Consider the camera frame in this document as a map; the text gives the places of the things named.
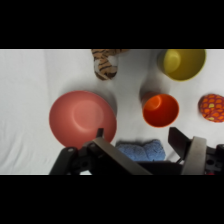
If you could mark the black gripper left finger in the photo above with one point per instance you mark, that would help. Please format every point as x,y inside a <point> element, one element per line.
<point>110,151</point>

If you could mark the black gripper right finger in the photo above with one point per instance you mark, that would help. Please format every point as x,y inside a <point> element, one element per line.
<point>195,156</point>

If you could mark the red patterned ball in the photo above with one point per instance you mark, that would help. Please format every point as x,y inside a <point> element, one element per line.
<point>213,108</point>

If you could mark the pink bowl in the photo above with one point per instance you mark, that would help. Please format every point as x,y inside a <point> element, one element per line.
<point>80,116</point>

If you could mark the blue plush cloth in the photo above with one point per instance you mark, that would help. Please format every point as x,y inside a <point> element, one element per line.
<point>150,151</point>

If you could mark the orange plastic cup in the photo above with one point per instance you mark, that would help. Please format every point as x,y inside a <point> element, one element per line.
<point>161,111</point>

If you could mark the yellow plastic cup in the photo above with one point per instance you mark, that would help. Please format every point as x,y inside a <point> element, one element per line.
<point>183,65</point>

